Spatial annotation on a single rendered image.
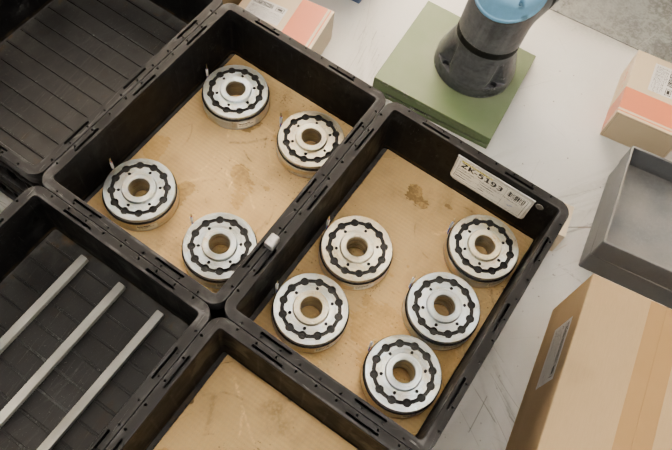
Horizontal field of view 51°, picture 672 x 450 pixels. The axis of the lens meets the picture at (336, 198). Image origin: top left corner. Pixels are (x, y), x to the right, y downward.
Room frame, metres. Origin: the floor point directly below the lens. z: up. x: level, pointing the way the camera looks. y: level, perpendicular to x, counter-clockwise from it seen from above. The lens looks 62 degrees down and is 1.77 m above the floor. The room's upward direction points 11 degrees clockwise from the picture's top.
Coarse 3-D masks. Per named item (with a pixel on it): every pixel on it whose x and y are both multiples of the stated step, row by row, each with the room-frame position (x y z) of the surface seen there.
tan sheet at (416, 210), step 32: (384, 160) 0.58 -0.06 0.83; (384, 192) 0.52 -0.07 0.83; (416, 192) 0.53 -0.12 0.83; (448, 192) 0.54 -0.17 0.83; (384, 224) 0.47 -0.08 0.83; (416, 224) 0.48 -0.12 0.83; (448, 224) 0.49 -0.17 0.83; (416, 256) 0.43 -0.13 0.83; (384, 288) 0.37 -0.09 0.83; (480, 288) 0.40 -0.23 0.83; (256, 320) 0.29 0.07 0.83; (352, 320) 0.31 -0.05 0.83; (384, 320) 0.32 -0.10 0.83; (480, 320) 0.35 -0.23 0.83; (320, 352) 0.26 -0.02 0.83; (352, 352) 0.27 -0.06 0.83; (448, 352) 0.30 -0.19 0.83; (352, 384) 0.23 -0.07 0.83; (416, 416) 0.20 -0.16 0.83
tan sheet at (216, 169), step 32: (288, 96) 0.66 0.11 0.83; (192, 128) 0.57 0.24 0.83; (224, 128) 0.58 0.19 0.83; (256, 128) 0.59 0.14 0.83; (352, 128) 0.62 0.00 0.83; (160, 160) 0.50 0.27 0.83; (192, 160) 0.51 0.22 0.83; (224, 160) 0.52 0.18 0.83; (256, 160) 0.53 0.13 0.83; (192, 192) 0.46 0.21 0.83; (224, 192) 0.47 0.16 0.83; (256, 192) 0.48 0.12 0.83; (288, 192) 0.49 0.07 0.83; (256, 224) 0.43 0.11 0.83
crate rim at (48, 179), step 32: (160, 64) 0.60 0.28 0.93; (320, 64) 0.66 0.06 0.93; (128, 96) 0.54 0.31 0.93; (384, 96) 0.62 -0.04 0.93; (96, 128) 0.48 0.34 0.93; (64, 160) 0.42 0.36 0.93; (64, 192) 0.38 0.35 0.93; (96, 224) 0.34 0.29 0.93; (160, 256) 0.32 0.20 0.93; (256, 256) 0.34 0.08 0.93; (192, 288) 0.28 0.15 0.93; (224, 288) 0.29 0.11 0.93
